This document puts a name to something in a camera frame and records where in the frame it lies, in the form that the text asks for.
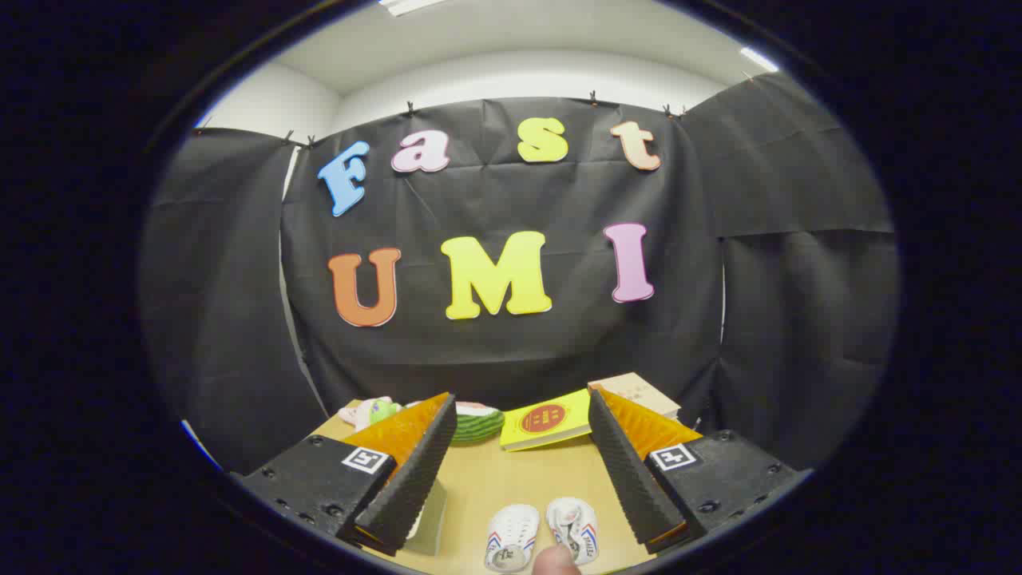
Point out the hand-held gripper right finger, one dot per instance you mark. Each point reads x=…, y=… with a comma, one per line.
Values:
x=631, y=471

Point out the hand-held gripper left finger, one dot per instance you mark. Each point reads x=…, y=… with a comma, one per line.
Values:
x=415, y=471

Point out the beige fabric storage box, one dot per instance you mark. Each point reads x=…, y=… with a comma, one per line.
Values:
x=431, y=519

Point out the white canvas shoe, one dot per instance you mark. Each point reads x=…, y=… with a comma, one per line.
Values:
x=573, y=527
x=511, y=537

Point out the watermelon slice plush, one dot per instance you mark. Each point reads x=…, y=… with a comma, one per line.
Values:
x=479, y=427

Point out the pink and green plush toy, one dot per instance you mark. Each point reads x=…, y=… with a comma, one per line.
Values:
x=363, y=411

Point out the tan book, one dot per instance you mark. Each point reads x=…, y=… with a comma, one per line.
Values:
x=639, y=390

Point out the yellow book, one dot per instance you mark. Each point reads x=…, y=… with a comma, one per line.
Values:
x=543, y=419

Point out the ceiling light panel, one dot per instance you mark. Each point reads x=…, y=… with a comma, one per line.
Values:
x=758, y=59
x=407, y=5

